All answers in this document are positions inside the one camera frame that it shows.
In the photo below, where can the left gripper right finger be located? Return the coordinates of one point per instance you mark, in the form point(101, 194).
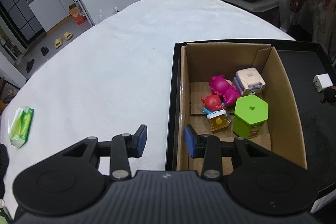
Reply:
point(212, 150)

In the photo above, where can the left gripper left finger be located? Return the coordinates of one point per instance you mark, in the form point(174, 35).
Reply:
point(119, 150)

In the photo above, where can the yellow beer mug toy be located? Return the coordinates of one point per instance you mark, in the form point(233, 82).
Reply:
point(219, 120)

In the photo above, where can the blue smurf figurine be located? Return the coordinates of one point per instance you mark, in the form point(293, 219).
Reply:
point(212, 103)

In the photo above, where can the green hexagonal container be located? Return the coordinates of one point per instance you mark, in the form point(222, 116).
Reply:
point(251, 112)

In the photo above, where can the brown cardboard box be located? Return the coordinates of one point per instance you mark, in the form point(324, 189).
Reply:
point(281, 133)

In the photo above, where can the magenta doll figurine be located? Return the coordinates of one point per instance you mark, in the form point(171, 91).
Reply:
point(224, 89)

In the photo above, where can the purple cube toy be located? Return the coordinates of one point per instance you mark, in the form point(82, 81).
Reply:
point(249, 81)

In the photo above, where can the white blanket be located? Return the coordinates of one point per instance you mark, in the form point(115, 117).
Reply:
point(117, 76)

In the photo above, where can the green tissue pack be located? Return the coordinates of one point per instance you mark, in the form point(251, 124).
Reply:
point(20, 126)

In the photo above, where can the yellow slipper left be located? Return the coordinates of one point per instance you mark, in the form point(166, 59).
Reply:
point(58, 43)

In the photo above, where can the yellow slipper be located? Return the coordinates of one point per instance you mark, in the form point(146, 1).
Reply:
point(58, 43)
point(67, 36)

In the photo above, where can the black shallow tray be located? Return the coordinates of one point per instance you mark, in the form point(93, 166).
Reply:
point(302, 61)

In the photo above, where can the black slipper far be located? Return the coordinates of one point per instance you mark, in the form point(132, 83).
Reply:
point(29, 65)

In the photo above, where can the black slipper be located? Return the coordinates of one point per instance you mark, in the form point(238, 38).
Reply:
point(44, 50)
point(29, 65)

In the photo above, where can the yellow slipper right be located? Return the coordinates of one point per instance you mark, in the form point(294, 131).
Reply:
point(67, 36)

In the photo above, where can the white rectangular block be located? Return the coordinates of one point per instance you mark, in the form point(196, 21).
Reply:
point(322, 82)

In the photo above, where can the brown haired small figurine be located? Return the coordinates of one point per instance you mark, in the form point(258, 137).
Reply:
point(329, 96)

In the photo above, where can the orange carton box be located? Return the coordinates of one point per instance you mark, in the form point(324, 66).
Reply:
point(75, 13)

